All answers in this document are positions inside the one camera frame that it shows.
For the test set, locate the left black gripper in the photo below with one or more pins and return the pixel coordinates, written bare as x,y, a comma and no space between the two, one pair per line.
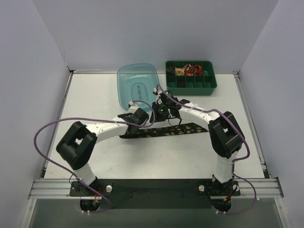
139,117

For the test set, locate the black gold patterned tie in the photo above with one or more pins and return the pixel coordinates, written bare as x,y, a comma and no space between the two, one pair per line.
180,129

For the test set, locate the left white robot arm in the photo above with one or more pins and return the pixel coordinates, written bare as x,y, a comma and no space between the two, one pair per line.
78,143

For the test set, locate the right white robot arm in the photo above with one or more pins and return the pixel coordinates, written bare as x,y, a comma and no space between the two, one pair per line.
225,134

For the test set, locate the teal plastic tub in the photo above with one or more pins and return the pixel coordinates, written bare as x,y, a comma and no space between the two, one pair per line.
137,82

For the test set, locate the green compartment organizer box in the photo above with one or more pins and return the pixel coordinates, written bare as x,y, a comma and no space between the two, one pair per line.
192,85

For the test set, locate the dark rolled tie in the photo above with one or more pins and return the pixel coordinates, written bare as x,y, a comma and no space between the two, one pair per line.
170,70

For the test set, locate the beige patterned rolled tie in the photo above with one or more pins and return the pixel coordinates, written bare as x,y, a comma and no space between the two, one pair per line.
179,71

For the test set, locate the red black patterned rolled tie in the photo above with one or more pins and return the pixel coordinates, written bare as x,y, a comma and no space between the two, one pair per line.
189,70

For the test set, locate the orange black rolled tie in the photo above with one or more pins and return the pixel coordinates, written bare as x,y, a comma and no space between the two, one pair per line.
198,70

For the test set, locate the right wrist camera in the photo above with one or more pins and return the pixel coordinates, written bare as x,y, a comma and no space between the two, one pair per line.
162,97

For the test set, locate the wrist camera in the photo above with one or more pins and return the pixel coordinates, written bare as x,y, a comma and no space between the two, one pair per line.
133,107
162,97

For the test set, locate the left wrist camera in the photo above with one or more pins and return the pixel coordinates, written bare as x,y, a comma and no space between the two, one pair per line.
133,107

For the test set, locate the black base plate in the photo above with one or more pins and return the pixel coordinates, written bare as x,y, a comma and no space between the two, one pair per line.
156,194

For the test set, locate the aluminium rail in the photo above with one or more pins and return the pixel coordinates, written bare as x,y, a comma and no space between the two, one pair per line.
60,188

